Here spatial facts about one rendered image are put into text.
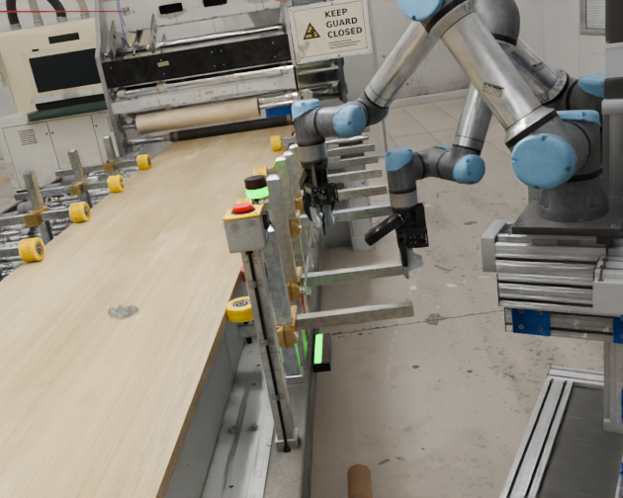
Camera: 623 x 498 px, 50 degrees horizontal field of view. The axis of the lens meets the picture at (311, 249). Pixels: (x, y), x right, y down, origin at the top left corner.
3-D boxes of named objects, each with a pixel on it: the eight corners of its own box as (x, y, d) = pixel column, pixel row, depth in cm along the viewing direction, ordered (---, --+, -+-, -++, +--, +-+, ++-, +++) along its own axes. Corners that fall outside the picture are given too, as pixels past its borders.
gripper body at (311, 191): (312, 211, 172) (306, 166, 168) (304, 205, 180) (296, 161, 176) (340, 205, 174) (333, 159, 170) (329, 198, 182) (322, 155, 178)
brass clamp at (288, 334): (302, 322, 170) (299, 304, 169) (299, 347, 157) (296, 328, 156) (278, 325, 171) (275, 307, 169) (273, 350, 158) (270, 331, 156)
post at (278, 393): (299, 436, 143) (262, 240, 128) (298, 450, 138) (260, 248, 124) (278, 438, 143) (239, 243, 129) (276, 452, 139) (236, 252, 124)
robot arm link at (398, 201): (390, 196, 175) (387, 188, 182) (392, 211, 176) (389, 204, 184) (418, 192, 174) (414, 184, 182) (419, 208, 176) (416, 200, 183)
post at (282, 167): (311, 299, 215) (286, 154, 199) (310, 303, 211) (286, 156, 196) (300, 300, 215) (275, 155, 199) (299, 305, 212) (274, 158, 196)
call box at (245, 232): (270, 240, 130) (263, 203, 127) (266, 253, 123) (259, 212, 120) (235, 245, 130) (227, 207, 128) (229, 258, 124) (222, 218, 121)
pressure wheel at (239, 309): (251, 332, 172) (242, 291, 169) (272, 339, 167) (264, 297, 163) (227, 346, 167) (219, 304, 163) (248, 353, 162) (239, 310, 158)
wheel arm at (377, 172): (382, 175, 255) (381, 165, 254) (383, 177, 252) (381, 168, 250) (254, 193, 259) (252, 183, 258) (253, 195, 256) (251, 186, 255)
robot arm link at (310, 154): (293, 144, 175) (322, 138, 177) (296, 162, 176) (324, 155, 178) (302, 148, 168) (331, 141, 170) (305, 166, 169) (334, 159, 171)
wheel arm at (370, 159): (378, 161, 279) (377, 152, 277) (379, 163, 275) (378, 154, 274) (261, 177, 283) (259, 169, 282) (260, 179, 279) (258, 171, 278)
